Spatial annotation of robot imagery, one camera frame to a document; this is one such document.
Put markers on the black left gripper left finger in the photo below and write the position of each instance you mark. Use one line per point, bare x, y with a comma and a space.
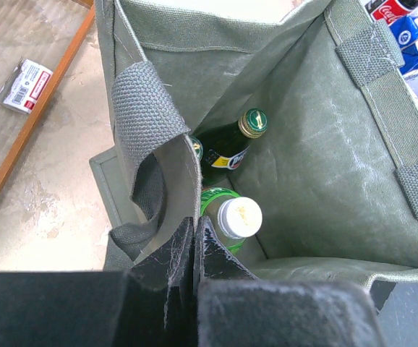
161, 306

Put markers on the orange juice plastic bottle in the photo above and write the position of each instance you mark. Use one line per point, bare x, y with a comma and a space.
234, 218

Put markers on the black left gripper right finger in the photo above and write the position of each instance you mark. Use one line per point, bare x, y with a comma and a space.
226, 293

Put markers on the green canvas tote bag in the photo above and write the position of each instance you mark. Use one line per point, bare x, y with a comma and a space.
336, 173

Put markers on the orange wooden shoe rack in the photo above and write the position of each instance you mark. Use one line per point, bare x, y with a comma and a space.
19, 144

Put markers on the small white label packet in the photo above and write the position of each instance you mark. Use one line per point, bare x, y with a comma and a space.
23, 88

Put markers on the green Perrier glass bottle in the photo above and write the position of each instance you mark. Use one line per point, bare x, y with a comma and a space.
197, 147

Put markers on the dark cola glass bottle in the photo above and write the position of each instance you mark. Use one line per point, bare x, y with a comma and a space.
390, 10

